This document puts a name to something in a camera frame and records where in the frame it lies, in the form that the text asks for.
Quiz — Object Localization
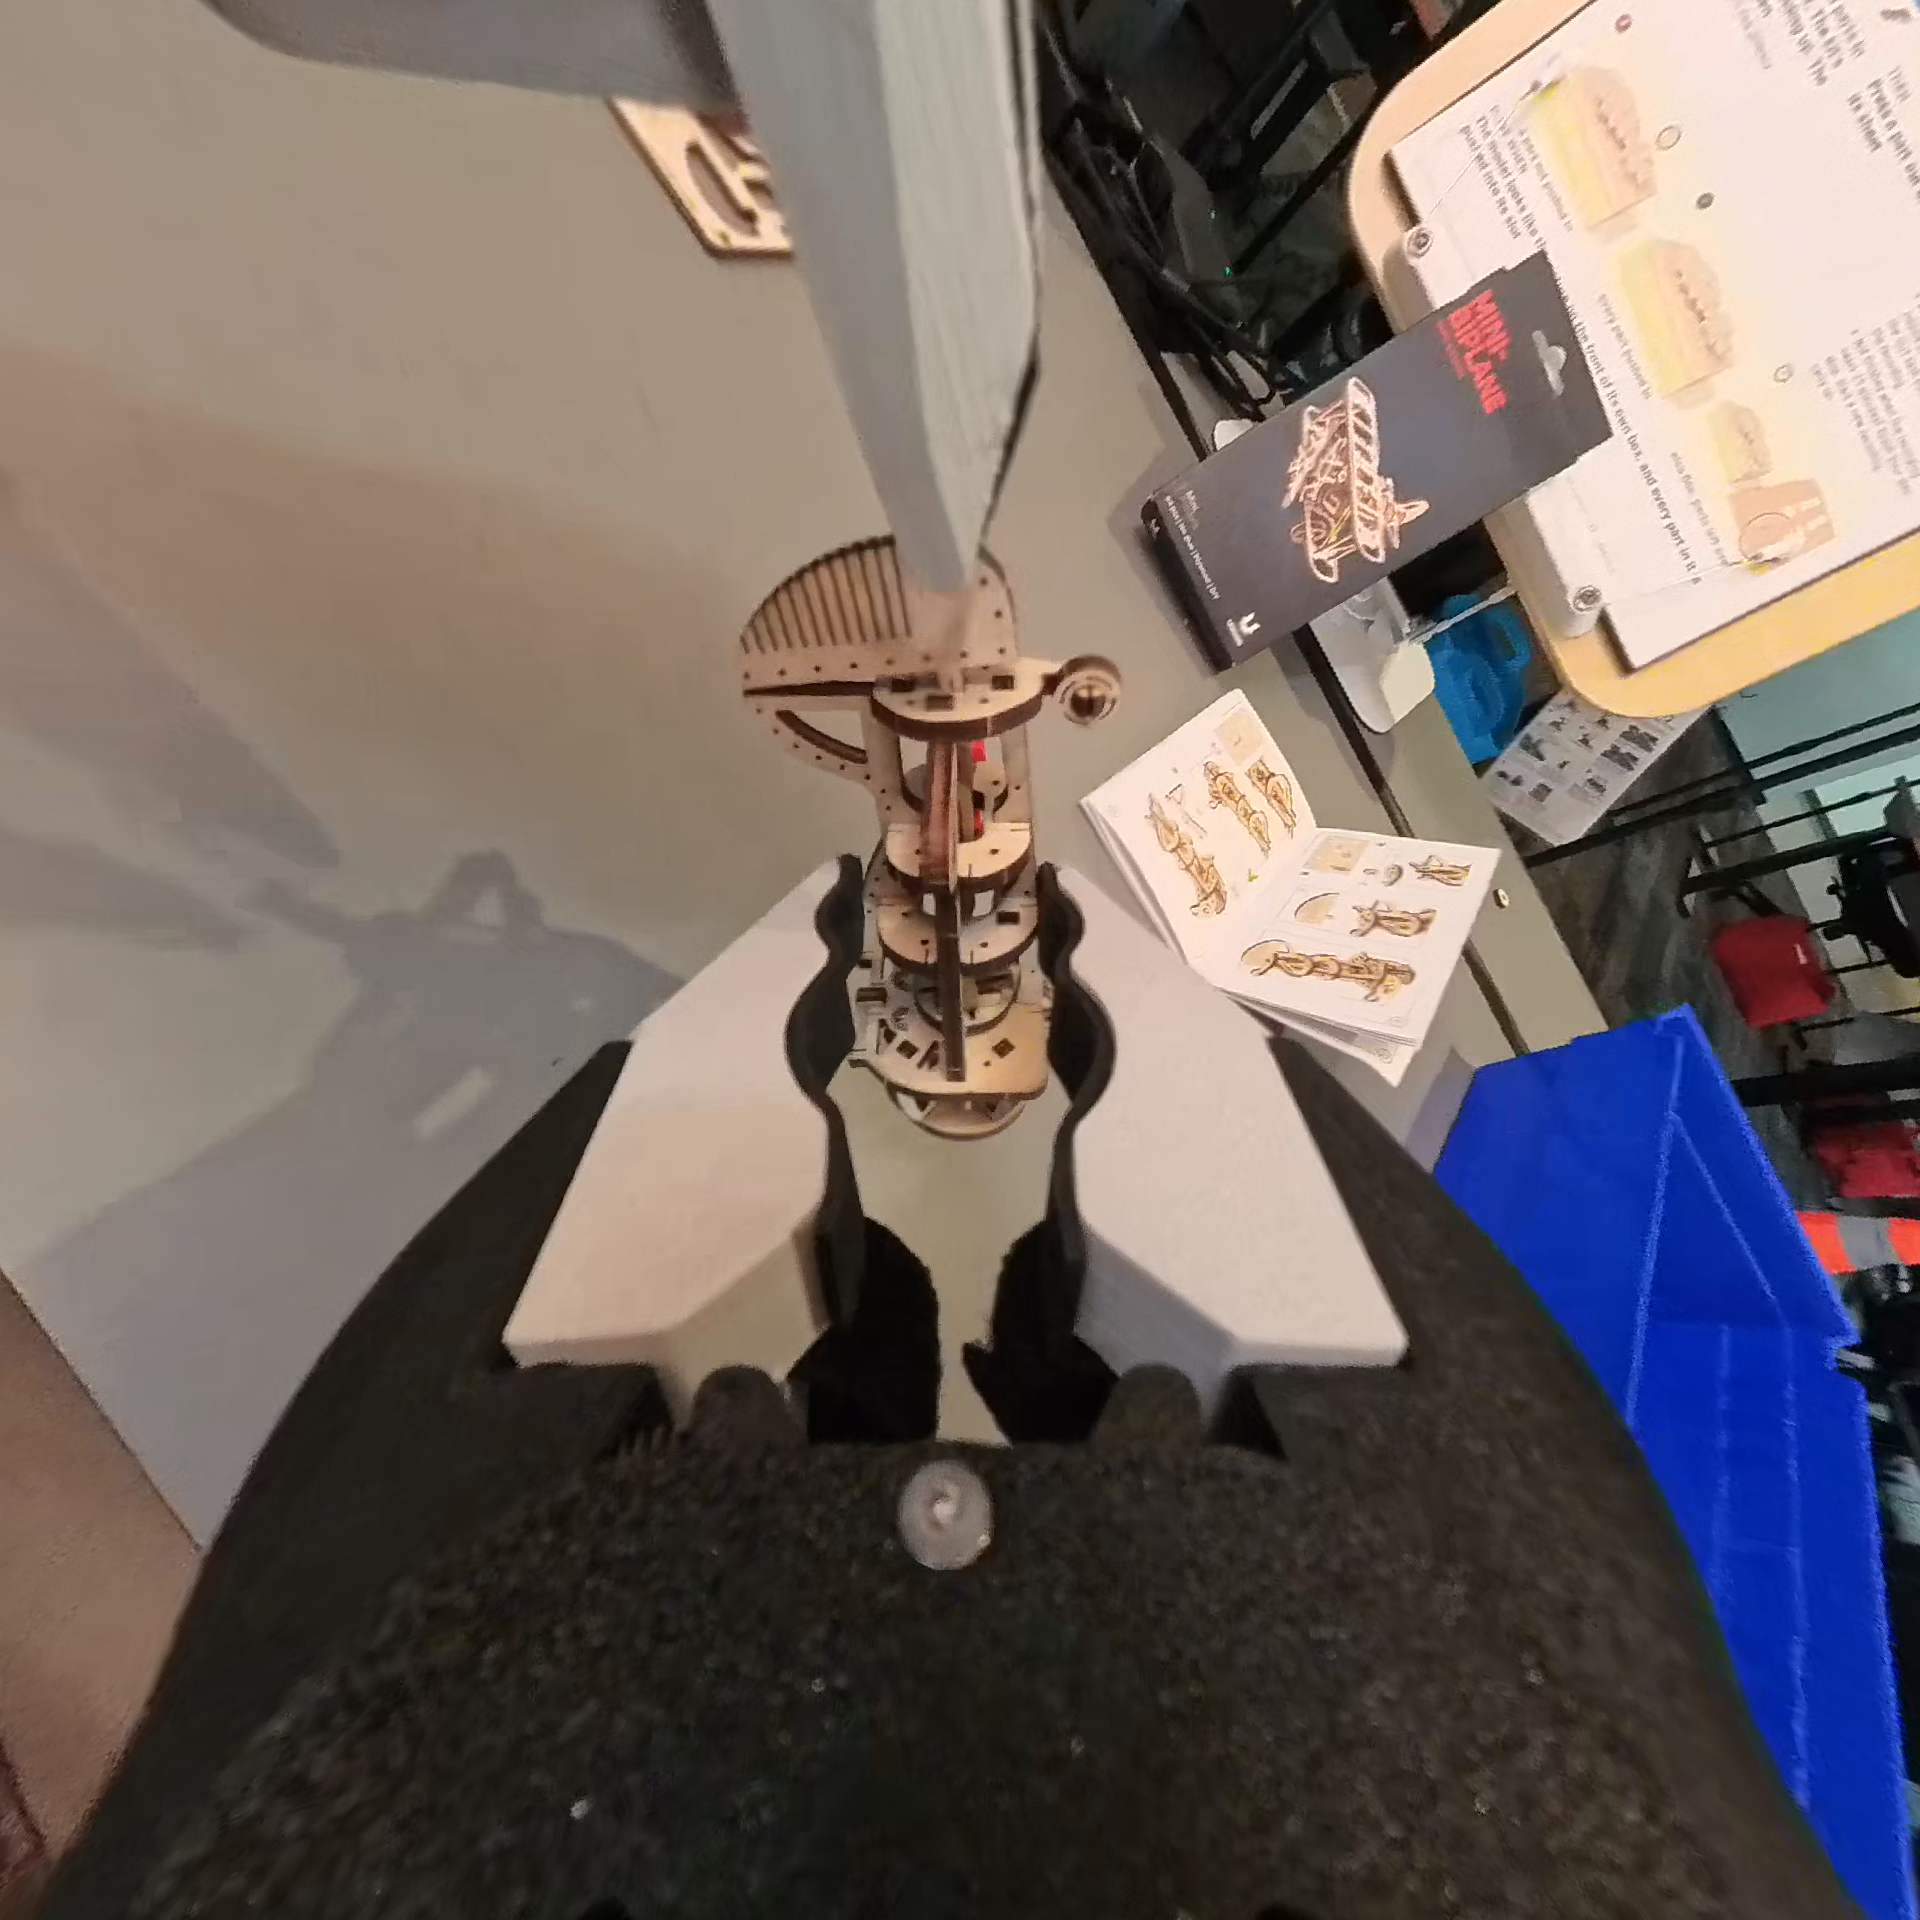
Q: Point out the red bag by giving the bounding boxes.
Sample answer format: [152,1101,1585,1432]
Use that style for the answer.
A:
[1708,915,1841,1032]

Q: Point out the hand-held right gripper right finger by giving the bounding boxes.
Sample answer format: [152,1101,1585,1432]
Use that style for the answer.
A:
[1034,864,1411,1409]

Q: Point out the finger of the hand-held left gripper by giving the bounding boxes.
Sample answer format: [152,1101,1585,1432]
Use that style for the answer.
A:
[195,0,751,118]
[706,0,1046,602]

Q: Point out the white board stand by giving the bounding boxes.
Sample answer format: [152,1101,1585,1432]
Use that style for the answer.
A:
[1296,585,1442,738]

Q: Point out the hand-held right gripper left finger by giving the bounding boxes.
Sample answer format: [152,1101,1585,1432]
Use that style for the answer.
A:
[502,859,871,1394]

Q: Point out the black cables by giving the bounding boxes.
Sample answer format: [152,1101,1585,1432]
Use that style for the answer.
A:
[1044,0,1366,429]

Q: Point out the blue bag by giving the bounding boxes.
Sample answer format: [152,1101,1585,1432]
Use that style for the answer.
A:
[1418,592,1535,765]

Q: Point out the small wooden parts piece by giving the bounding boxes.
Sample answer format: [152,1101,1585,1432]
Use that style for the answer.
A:
[605,98,798,262]

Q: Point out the blue plastic bin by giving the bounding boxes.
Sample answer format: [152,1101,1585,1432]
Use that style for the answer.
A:
[1432,1005,1920,1920]

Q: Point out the black kit box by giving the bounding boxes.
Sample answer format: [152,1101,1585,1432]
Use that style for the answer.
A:
[1141,247,1615,668]

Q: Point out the orange traffic cone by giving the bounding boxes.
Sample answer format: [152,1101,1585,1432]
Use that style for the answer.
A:
[1801,1208,1920,1279]

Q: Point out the wooden biplane model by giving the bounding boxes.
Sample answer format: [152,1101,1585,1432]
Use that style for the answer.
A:
[735,531,1126,1142]

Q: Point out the printed paper sheet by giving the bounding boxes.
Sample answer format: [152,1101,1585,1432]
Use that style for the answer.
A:
[1486,695,1711,844]

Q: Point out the instruction booklet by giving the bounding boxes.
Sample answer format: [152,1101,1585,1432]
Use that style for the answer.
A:
[1081,688,1502,1088]

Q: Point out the wooden instruction board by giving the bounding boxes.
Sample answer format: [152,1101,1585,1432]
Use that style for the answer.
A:
[1342,0,1920,724]

